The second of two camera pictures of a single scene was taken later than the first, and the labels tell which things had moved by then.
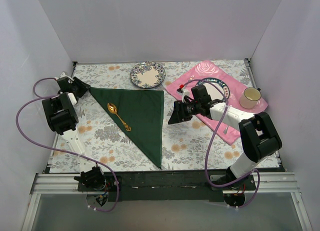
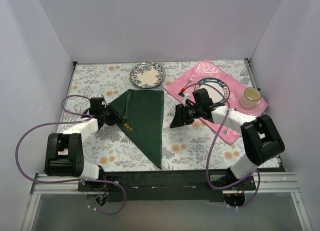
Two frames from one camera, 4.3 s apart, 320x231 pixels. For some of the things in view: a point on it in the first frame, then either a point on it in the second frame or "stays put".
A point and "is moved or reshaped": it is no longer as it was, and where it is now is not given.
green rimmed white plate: [213, 91] stays put
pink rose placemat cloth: [210, 70] stays put
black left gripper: [80, 86] to [112, 115]
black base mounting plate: [166, 186] stays put
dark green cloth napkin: [143, 111] is moved or reshaped
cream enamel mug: [250, 98] stays put
